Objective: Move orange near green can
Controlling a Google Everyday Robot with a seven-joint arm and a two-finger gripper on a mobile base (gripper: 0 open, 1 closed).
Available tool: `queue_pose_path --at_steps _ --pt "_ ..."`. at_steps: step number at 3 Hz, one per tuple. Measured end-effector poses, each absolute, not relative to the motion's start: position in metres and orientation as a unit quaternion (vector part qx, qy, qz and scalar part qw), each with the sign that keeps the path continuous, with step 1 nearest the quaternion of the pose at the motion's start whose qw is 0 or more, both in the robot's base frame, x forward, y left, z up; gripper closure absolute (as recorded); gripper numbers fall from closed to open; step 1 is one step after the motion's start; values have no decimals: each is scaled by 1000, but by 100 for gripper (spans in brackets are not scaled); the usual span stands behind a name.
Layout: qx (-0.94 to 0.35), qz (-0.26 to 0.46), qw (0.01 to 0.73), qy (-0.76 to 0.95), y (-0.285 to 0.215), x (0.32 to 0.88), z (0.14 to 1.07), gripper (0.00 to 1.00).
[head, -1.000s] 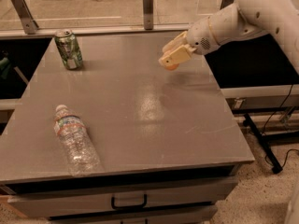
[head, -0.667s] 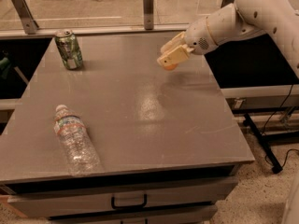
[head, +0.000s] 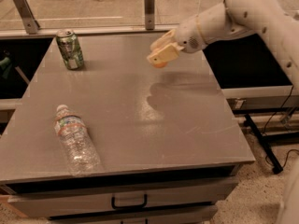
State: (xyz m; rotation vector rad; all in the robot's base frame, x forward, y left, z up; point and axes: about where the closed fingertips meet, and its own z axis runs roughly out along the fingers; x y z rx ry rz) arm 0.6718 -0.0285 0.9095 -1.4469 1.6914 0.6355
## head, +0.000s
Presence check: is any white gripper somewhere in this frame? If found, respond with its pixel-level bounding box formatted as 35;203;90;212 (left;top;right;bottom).
147;15;207;65

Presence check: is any orange fruit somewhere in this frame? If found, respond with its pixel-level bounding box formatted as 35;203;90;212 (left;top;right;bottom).
153;63;167;68

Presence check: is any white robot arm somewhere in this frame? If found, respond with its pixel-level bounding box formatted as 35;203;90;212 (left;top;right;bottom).
147;0;299;89

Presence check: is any green soda can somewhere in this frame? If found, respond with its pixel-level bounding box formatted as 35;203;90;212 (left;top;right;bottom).
56;29;84;70

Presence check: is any grey side ledge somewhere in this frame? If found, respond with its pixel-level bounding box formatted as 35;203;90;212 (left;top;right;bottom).
222;85;299;111

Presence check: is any clear plastic water bottle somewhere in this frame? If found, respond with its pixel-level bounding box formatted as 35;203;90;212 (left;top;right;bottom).
54;105;100;176

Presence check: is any grey upper drawer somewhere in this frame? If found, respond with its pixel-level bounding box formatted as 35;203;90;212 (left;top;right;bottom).
8;176;238;217

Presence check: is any grey drawer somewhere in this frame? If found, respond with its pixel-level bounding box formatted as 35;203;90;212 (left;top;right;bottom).
49;205;218;224
8;176;238;217

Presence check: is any black stand leg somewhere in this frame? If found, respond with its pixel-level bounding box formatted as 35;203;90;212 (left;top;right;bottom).
244;114;283;175

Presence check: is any grey lower drawer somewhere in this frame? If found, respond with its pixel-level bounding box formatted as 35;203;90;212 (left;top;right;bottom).
49;205;218;224

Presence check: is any middle metal bracket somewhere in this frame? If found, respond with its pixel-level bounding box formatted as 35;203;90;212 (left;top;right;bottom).
144;0;155;30

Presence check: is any metal bracket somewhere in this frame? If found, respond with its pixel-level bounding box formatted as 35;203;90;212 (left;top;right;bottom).
13;0;40;35
144;0;155;30

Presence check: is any left metal bracket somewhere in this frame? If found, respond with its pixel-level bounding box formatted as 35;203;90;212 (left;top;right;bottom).
13;0;40;35

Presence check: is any black floor cable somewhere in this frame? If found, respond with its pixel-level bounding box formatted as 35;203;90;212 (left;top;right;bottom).
261;85;299;168

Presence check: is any black upper drawer handle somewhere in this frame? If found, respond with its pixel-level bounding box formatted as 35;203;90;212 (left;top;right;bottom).
110;194;148;210

